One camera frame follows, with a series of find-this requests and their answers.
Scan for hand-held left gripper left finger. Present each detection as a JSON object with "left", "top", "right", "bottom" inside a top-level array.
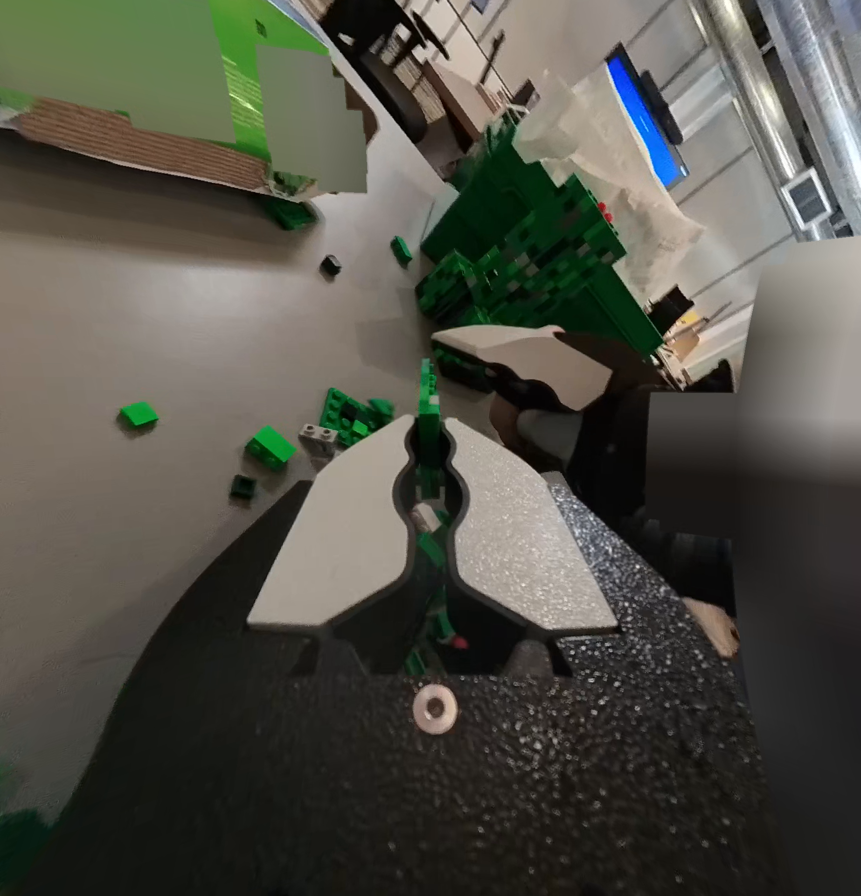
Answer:
[{"left": 247, "top": 414, "right": 431, "bottom": 673}]

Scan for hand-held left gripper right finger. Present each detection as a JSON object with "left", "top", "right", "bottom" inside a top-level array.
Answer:
[{"left": 444, "top": 419, "right": 619, "bottom": 673}]

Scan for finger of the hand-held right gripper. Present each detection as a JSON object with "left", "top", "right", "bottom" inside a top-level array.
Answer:
[{"left": 430, "top": 324, "right": 613, "bottom": 413}]

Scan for green mosaic brick cube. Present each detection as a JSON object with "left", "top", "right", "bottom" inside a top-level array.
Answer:
[{"left": 415, "top": 358, "right": 449, "bottom": 491}]

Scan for person's right forearm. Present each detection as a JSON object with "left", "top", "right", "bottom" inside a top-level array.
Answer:
[{"left": 616, "top": 514, "right": 736, "bottom": 603}]

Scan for grey desk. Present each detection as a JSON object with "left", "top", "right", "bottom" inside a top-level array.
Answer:
[{"left": 0, "top": 126, "right": 683, "bottom": 841}]

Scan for person's right hand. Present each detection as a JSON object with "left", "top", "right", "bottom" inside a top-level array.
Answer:
[{"left": 491, "top": 392, "right": 523, "bottom": 450}]

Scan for loose small green bricks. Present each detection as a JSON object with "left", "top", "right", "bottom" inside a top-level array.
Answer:
[{"left": 0, "top": 234, "right": 414, "bottom": 893}]

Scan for green plastic bin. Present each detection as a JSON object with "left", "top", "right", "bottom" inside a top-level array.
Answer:
[{"left": 422, "top": 112, "right": 668, "bottom": 359}]

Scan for blue display screen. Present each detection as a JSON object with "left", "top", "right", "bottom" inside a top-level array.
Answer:
[{"left": 604, "top": 43, "right": 692, "bottom": 191}]

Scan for black office chair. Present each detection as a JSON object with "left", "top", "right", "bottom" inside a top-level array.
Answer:
[{"left": 361, "top": 42, "right": 431, "bottom": 141}]

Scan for green toy box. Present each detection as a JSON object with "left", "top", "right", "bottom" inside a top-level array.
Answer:
[{"left": 0, "top": 0, "right": 377, "bottom": 205}]

